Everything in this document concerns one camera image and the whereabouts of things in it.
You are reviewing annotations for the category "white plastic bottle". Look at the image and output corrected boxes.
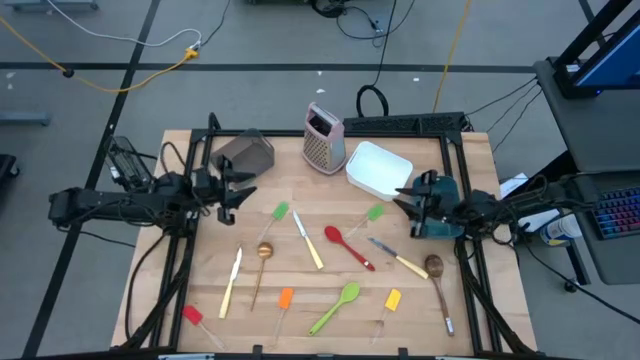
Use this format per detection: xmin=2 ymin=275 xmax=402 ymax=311
xmin=538 ymin=212 xmax=584 ymax=247

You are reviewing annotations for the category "pink steel box grater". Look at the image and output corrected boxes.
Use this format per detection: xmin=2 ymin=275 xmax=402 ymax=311
xmin=301 ymin=102 xmax=348 ymax=176

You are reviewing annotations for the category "red silicone spatula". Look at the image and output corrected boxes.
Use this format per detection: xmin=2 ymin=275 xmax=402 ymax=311
xmin=181 ymin=304 xmax=229 ymax=351

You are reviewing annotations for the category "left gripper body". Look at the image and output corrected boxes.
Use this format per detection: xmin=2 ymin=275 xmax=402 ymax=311
xmin=192 ymin=154 xmax=237 ymax=226

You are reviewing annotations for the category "cream handled table knife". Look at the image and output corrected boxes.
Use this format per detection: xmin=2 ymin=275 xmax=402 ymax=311
xmin=367 ymin=237 xmax=431 ymax=281
xmin=218 ymin=246 xmax=244 ymax=320
xmin=291 ymin=209 xmax=325 ymax=271

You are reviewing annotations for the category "grey translucent plastic bin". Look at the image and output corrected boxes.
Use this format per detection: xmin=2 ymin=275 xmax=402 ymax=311
xmin=209 ymin=128 xmax=276 ymax=177

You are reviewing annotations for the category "gold metal spoon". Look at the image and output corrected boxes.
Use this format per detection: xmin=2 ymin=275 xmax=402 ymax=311
xmin=249 ymin=241 xmax=275 ymax=313

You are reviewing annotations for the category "black hanging cable with loop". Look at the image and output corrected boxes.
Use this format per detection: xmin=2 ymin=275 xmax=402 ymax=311
xmin=355 ymin=0 xmax=399 ymax=119

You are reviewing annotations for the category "black aluminium table frame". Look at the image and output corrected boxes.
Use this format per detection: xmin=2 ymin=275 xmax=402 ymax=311
xmin=119 ymin=112 xmax=539 ymax=360

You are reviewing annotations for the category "brown wooden spoon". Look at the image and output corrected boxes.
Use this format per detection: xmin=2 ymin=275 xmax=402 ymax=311
xmin=424 ymin=253 xmax=456 ymax=338

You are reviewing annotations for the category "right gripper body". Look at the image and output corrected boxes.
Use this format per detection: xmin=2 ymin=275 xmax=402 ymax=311
xmin=410 ymin=169 xmax=451 ymax=239

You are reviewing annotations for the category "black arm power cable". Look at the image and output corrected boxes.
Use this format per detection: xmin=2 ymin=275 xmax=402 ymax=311
xmin=124 ymin=232 xmax=169 ymax=346
xmin=514 ymin=234 xmax=640 ymax=326

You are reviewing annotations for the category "yellow floor extension cable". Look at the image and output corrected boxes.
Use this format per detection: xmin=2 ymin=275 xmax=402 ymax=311
xmin=0 ymin=14 xmax=200 ymax=95

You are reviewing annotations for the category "green silicone spatula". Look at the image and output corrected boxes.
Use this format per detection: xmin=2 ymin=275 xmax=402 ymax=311
xmin=343 ymin=203 xmax=386 ymax=240
xmin=256 ymin=201 xmax=291 ymax=244

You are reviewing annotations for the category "grey table foot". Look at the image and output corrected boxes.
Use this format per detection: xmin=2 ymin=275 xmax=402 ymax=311
xmin=4 ymin=0 xmax=99 ymax=12
xmin=0 ymin=110 xmax=51 ymax=127

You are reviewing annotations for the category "orange silicone spatula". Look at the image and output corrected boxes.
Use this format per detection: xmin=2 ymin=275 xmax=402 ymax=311
xmin=269 ymin=287 xmax=295 ymax=350

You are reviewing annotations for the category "white floor cable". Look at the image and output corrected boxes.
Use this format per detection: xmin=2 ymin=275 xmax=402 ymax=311
xmin=44 ymin=0 xmax=204 ymax=50

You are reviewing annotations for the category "black mesh device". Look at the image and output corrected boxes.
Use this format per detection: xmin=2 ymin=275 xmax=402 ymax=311
xmin=104 ymin=135 xmax=154 ymax=192

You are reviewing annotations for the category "yellow silicone spatula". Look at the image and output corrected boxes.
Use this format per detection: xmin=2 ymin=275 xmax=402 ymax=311
xmin=370 ymin=288 xmax=403 ymax=346

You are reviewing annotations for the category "lime green silicone spoon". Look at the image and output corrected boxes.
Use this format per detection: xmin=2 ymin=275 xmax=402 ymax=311
xmin=307 ymin=281 xmax=362 ymax=337

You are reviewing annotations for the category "backlit computer keyboard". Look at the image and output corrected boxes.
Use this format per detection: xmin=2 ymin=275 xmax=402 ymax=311
xmin=591 ymin=186 xmax=640 ymax=241

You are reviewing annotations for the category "white plastic bin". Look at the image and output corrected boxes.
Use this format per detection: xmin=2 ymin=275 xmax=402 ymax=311
xmin=344 ymin=140 xmax=415 ymax=203

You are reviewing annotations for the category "red silicone spoon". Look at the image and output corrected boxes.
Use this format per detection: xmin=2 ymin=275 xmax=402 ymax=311
xmin=323 ymin=225 xmax=377 ymax=273

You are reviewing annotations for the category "black perforated electronics box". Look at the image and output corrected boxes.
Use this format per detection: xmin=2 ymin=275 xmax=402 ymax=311
xmin=344 ymin=112 xmax=466 ymax=134

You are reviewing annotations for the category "yellow hanging cable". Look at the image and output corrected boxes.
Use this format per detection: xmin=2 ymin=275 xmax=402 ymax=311
xmin=432 ymin=0 xmax=474 ymax=114

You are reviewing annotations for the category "grey side desk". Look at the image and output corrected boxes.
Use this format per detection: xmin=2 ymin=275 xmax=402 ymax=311
xmin=532 ymin=58 xmax=640 ymax=286

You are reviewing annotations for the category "blue screen monitor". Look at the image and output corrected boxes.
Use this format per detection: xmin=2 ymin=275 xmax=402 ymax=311
xmin=572 ymin=9 xmax=640 ymax=94

